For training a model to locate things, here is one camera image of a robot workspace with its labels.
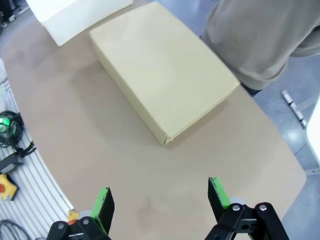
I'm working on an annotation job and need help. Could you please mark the person in beige sweater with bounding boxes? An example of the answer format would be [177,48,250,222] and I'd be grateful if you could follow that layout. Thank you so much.
[199,0,320,98]

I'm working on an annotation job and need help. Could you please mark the tan cardboard shoe box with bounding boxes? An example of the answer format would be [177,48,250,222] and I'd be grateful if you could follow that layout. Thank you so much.
[88,1,242,147]

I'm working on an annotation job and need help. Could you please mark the metal table leg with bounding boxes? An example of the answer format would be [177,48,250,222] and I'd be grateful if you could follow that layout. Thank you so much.
[280,89,320,129]

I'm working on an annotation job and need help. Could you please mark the black power adapter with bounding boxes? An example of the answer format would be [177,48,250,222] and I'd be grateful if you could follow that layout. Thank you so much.
[0,153,24,174]

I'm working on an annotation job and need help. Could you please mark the yellow emergency stop button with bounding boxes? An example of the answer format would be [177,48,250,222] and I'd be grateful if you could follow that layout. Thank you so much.
[0,173,20,201]

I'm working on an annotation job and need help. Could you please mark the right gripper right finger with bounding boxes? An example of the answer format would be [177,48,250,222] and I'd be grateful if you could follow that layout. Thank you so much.
[204,176,289,240]

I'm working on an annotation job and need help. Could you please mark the white side table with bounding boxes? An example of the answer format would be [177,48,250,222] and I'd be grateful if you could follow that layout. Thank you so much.
[304,109,320,172]

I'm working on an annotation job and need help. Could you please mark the black cable bundle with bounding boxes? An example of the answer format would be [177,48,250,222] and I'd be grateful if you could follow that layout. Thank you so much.
[0,109,38,159]

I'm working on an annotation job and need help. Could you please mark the white plastic storage box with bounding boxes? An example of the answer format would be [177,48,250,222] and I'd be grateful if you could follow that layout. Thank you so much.
[24,0,134,48]

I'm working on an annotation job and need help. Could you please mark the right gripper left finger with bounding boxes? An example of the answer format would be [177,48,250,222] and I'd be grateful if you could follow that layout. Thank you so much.
[46,186,116,240]

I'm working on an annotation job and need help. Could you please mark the white ribbed robot base platform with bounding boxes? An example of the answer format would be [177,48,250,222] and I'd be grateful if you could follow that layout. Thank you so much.
[0,57,76,240]

